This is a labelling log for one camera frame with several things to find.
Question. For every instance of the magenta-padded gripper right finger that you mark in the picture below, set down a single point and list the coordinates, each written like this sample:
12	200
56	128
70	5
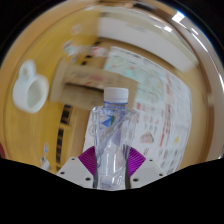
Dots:
148	171

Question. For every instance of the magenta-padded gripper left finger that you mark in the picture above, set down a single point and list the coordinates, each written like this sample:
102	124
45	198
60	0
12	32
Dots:
73	171

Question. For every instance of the clear plastic bottle white cap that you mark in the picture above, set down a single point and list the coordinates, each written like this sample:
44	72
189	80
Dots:
113	146

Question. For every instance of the small white card pack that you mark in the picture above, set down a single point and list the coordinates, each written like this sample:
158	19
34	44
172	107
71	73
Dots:
45	163

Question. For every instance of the flat round red coaster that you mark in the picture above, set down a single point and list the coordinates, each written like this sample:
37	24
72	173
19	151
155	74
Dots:
1	151

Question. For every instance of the white ceramic mug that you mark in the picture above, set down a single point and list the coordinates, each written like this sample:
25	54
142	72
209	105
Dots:
33	91

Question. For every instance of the wooden slatted back rail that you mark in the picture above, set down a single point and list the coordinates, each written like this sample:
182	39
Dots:
63	133

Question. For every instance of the wall of printed posters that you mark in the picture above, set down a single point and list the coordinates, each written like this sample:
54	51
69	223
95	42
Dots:
160	100

